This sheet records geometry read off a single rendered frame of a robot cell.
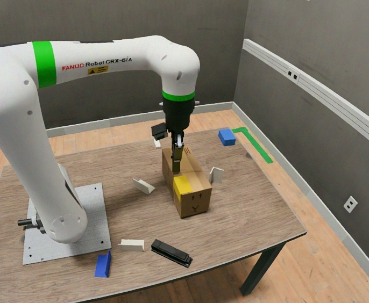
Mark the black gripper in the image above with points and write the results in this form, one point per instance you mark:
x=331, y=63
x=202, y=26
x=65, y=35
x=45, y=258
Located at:
x=177, y=125

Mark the blue rectangular block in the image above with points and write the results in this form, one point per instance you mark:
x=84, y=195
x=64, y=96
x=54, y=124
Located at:
x=226, y=137

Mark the grey l-shaped corner guard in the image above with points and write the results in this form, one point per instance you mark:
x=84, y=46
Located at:
x=216, y=175

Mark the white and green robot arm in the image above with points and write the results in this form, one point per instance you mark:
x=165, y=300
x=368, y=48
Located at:
x=28, y=66

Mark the blue l-shaped angle piece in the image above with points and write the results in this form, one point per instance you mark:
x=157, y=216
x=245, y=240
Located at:
x=103, y=265

